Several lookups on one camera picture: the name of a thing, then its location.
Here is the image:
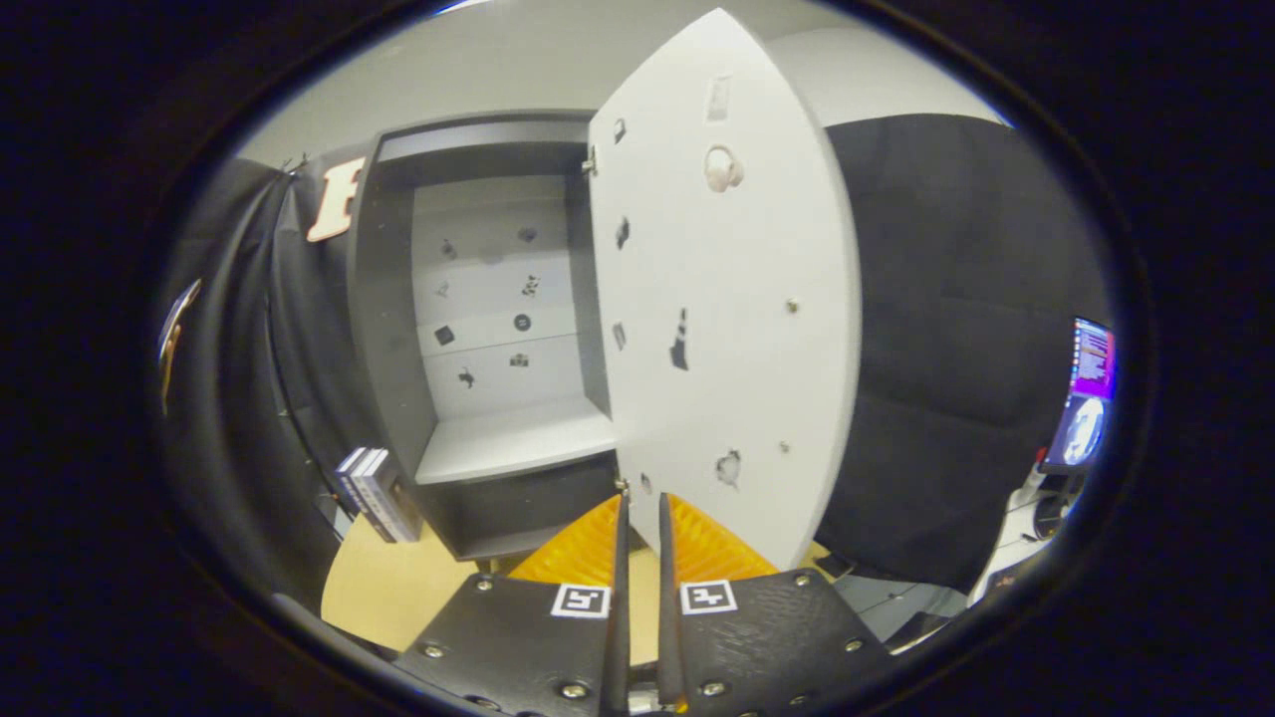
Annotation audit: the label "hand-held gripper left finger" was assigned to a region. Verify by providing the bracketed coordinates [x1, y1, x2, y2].
[393, 493, 633, 717]

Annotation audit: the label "computer monitor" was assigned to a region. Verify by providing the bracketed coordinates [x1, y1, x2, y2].
[1031, 317, 1117, 539]

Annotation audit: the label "pale cabinet door with stickers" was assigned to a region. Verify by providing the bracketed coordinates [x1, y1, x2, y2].
[586, 8, 863, 571]

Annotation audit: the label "black backdrop cloth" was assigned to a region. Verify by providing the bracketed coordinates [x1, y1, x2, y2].
[159, 115, 1112, 598]

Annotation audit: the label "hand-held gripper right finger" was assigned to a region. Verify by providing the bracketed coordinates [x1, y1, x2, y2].
[655, 492, 894, 717]

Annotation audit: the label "dark grey cabinet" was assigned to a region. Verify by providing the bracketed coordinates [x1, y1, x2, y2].
[349, 110, 624, 561]

